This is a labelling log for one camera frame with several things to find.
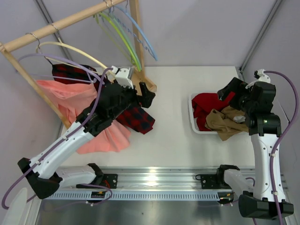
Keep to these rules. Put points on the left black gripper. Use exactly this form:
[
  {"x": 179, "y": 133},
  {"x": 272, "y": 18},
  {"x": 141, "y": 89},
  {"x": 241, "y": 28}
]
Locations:
[{"x": 136, "y": 94}]

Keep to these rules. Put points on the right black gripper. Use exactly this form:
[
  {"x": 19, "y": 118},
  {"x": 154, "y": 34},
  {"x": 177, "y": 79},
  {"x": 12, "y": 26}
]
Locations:
[{"x": 232, "y": 91}]

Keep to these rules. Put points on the lime green hanger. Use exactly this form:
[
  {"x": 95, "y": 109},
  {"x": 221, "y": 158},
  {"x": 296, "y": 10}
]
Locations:
[{"x": 113, "y": 29}]

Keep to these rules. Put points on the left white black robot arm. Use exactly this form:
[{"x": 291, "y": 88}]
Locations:
[{"x": 111, "y": 101}]

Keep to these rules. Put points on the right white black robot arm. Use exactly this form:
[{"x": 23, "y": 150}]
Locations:
[{"x": 266, "y": 198}]

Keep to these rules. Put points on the red black plaid skirt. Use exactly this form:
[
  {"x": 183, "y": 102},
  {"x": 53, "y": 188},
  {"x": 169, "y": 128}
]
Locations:
[{"x": 134, "y": 117}]

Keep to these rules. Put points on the lilac hanger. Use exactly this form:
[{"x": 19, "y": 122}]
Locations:
[{"x": 92, "y": 76}]

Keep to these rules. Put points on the pink pleated skirt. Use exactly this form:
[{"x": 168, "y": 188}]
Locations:
[{"x": 71, "y": 100}]

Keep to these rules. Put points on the mint green hanger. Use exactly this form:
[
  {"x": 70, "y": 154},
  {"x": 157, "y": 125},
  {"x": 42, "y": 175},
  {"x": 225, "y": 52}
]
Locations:
[{"x": 127, "y": 35}]

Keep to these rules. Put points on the light blue hanger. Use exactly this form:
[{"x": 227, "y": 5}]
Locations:
[{"x": 132, "y": 12}]

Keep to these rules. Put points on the cream yellow hanger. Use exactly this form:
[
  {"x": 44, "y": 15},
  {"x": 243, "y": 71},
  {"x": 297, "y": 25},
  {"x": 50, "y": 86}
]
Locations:
[{"x": 74, "y": 49}]

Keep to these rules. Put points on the tan garment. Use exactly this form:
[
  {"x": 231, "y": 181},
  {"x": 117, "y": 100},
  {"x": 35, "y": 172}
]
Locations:
[{"x": 227, "y": 122}]

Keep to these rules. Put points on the white plastic basket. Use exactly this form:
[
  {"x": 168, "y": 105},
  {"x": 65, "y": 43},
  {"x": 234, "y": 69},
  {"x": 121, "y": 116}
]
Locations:
[{"x": 209, "y": 114}]

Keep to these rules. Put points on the wooden clothes rack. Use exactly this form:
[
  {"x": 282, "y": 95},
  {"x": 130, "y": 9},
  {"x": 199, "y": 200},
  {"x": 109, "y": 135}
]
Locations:
[{"x": 45, "y": 31}]

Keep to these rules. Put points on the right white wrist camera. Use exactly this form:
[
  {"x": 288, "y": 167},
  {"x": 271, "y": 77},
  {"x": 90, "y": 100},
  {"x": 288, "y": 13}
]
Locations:
[{"x": 260, "y": 76}]

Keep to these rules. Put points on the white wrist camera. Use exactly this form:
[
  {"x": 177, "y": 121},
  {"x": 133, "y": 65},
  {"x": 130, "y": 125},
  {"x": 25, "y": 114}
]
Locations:
[
  {"x": 123, "y": 76},
  {"x": 260, "y": 76}
]

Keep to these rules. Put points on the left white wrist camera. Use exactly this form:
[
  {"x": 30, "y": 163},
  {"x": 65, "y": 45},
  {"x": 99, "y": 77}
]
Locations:
[{"x": 123, "y": 76}]

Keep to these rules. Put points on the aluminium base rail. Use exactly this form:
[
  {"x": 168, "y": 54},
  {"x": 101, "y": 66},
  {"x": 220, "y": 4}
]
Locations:
[{"x": 134, "y": 179}]

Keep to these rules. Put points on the white slotted cable duct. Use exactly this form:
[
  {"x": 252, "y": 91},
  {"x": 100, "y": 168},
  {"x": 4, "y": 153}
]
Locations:
[{"x": 142, "y": 195}]

